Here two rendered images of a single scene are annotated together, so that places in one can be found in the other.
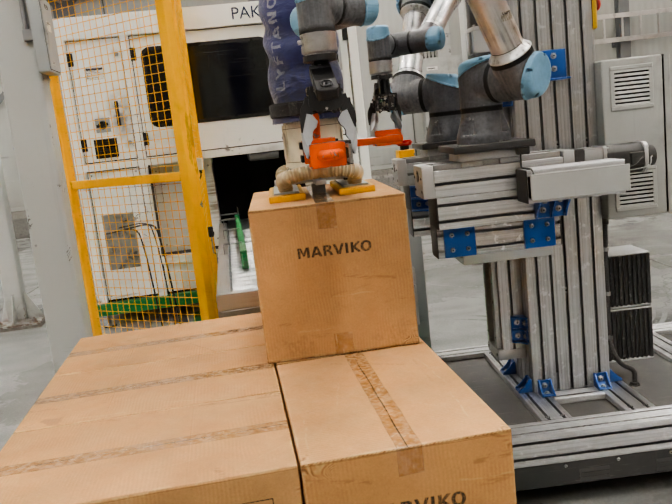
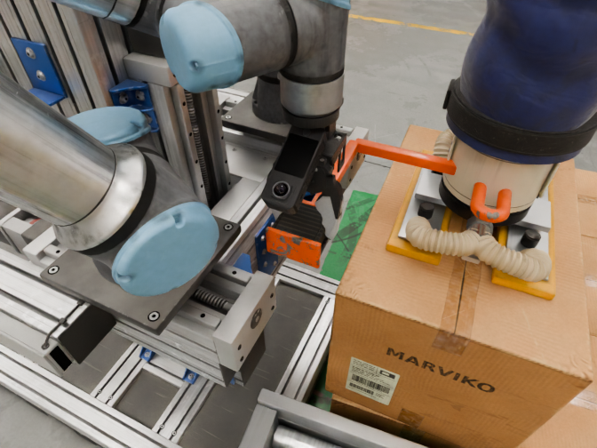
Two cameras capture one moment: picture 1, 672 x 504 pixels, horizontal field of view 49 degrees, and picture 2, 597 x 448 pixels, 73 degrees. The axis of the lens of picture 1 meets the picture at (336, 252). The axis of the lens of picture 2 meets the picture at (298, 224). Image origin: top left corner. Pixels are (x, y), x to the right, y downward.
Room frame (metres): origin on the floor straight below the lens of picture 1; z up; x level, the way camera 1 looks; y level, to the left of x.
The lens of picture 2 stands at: (2.85, -0.02, 1.52)
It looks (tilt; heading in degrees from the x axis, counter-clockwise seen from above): 45 degrees down; 207
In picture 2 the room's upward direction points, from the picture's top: straight up
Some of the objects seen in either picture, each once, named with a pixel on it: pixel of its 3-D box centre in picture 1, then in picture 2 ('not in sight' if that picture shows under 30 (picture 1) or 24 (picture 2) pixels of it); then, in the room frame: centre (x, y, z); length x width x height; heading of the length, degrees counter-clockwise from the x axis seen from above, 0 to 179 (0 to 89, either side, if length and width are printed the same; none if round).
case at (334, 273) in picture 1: (326, 259); (449, 274); (2.14, 0.03, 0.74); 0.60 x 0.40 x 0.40; 4
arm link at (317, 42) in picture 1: (317, 45); not in sight; (1.56, -0.01, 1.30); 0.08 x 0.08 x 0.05
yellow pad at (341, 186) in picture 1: (350, 180); (431, 194); (2.15, -0.06, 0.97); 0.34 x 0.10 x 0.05; 4
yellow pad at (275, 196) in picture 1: (285, 188); (529, 219); (2.14, 0.12, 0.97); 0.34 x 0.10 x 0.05; 4
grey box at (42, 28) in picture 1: (44, 36); not in sight; (3.12, 1.08, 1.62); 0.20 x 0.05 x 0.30; 8
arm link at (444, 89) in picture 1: (442, 91); (113, 164); (2.58, -0.43, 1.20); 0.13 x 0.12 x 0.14; 63
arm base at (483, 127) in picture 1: (482, 124); (283, 87); (2.08, -0.45, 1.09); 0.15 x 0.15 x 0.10
